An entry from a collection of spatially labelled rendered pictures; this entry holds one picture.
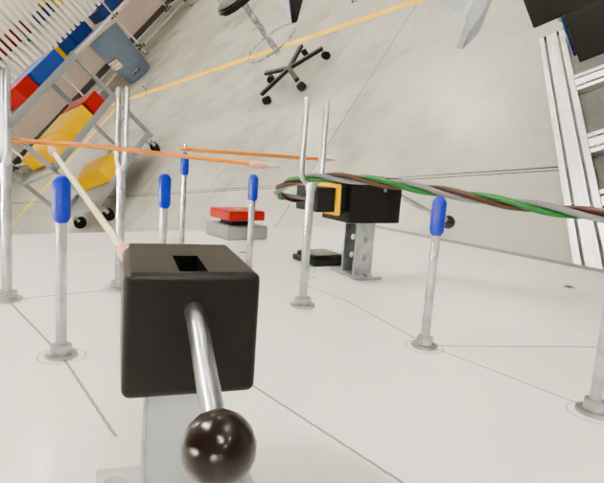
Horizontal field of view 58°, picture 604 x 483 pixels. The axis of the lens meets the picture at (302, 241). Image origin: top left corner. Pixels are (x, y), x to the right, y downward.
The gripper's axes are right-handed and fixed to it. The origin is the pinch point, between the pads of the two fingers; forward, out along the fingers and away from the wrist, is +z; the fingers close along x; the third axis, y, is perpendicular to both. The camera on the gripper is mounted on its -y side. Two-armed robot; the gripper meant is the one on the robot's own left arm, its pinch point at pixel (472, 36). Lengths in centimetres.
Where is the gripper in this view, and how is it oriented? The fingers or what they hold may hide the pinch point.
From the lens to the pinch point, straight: 57.7
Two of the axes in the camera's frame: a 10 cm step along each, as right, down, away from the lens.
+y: -9.3, -3.3, 1.5
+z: -2.5, 8.7, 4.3
